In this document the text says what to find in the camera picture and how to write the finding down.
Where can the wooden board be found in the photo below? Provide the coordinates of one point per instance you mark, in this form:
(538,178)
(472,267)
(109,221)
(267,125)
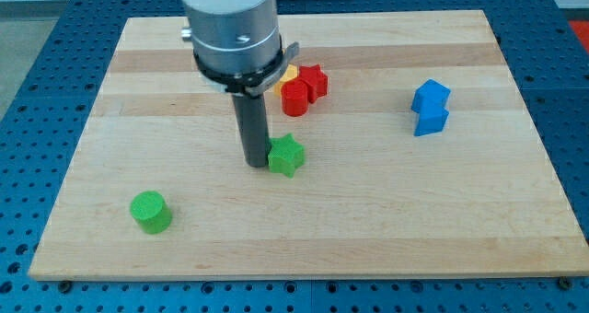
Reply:
(480,199)

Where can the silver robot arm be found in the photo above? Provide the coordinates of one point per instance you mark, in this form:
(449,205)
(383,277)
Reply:
(238,46)

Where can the red object at right edge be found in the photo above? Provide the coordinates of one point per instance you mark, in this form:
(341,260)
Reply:
(581,31)

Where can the lower blue block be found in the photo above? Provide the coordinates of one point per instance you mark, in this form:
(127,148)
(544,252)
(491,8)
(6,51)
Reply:
(431,118)

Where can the upper blue block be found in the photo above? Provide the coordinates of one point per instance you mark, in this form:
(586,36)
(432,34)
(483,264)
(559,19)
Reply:
(432,91)

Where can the yellow block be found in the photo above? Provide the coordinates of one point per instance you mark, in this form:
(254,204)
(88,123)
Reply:
(290,74)

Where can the blue block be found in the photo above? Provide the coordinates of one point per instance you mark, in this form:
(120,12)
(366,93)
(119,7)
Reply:
(432,91)
(431,118)

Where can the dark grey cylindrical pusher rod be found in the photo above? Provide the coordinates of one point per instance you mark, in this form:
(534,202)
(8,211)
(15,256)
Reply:
(253,128)

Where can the red cylinder block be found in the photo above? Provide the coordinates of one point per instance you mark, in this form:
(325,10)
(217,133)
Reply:
(294,98)

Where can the blue perforated table plate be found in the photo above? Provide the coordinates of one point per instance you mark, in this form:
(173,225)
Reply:
(43,124)

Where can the red star block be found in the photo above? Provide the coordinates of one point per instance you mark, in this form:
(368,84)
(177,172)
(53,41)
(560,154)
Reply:
(316,80)

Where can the green star block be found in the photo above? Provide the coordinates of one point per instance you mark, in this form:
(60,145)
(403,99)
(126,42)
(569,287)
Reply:
(286,155)

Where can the green cylinder block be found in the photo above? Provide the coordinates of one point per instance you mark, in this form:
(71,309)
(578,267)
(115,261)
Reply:
(150,212)

